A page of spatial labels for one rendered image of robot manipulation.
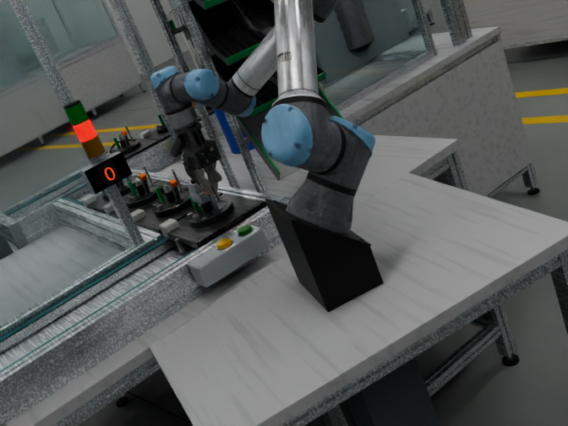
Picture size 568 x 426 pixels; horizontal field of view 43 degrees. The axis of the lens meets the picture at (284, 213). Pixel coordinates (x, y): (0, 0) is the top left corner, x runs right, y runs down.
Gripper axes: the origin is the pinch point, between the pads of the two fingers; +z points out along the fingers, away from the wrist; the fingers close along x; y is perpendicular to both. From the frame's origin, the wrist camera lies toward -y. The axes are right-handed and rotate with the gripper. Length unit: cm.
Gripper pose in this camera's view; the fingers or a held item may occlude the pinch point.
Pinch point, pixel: (211, 189)
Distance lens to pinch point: 203.4
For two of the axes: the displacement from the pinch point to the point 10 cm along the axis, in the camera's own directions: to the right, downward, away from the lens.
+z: 3.6, 8.6, 3.5
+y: 5.4, 1.2, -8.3
